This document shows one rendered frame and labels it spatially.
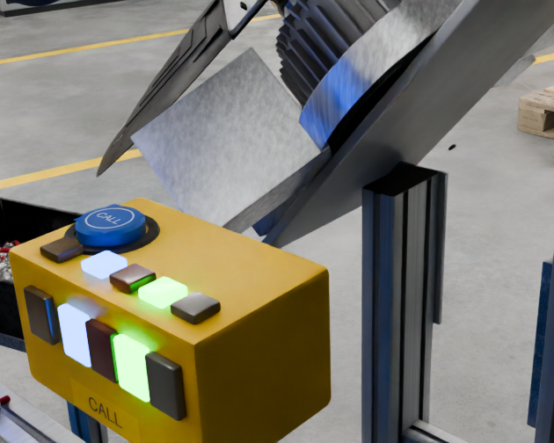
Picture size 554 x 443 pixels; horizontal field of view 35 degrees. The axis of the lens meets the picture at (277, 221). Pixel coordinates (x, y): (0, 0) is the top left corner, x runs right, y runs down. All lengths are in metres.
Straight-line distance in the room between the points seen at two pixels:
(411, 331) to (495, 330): 1.41
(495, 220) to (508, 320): 0.66
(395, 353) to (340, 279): 1.65
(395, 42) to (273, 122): 0.16
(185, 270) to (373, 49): 0.36
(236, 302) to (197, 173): 0.43
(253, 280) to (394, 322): 0.59
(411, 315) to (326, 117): 0.34
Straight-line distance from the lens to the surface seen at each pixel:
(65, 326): 0.49
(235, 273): 0.47
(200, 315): 0.42
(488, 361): 2.35
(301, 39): 0.84
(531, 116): 3.96
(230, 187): 0.85
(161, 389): 0.44
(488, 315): 2.55
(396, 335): 1.05
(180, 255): 0.49
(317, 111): 0.82
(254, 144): 0.86
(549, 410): 0.97
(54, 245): 0.50
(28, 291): 0.51
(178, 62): 1.04
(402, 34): 0.78
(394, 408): 1.11
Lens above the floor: 1.29
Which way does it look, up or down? 25 degrees down
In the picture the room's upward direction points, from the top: 2 degrees counter-clockwise
